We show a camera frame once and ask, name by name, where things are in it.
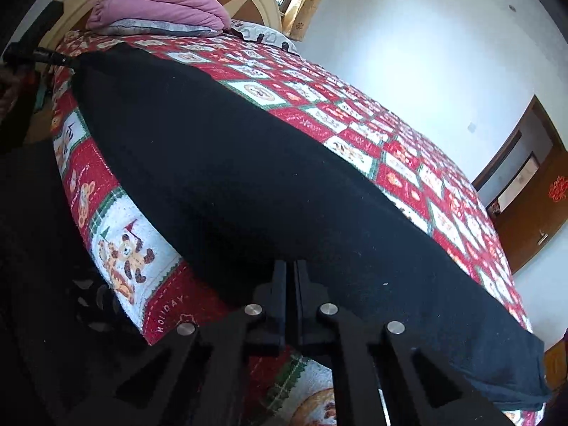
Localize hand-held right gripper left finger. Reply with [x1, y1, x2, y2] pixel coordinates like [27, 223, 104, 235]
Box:
[62, 260, 288, 426]

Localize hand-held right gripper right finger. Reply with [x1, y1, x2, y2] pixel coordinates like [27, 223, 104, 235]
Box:
[295, 260, 515, 426]

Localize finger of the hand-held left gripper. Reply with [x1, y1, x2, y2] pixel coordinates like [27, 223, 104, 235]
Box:
[4, 43, 81, 70]

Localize black pants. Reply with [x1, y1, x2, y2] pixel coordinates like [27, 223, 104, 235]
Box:
[71, 45, 553, 413]

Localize grey pillow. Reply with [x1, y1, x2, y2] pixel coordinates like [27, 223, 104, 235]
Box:
[95, 18, 223, 38]

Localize pink folded quilt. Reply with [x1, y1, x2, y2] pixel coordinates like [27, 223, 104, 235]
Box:
[86, 0, 231, 33]

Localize red checkered printed blanket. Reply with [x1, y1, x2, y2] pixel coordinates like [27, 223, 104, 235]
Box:
[49, 30, 547, 426]

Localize white patterned pillow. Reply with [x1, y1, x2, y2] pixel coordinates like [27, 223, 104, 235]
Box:
[228, 18, 297, 51]

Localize brown wooden door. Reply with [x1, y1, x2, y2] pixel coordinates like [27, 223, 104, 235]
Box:
[471, 95, 568, 276]

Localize yellow curtain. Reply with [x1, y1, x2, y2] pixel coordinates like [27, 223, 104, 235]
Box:
[283, 0, 339, 42]

